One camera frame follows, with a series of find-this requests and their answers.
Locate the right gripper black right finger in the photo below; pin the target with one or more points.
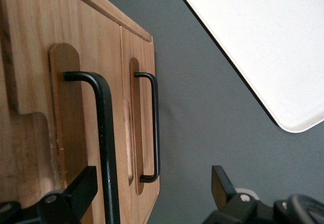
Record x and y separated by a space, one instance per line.
227 198

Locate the wooden drawer at cabinet base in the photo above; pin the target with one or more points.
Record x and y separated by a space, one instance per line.
141 56

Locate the oak wooden drawer cabinet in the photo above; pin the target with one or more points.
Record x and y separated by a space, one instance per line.
106 3

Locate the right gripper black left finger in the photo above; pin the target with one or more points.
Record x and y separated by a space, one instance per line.
73 196

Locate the wooden drawer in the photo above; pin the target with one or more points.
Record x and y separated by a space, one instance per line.
33 56
141 56

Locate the cream rectangular tray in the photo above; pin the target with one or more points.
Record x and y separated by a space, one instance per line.
265 44

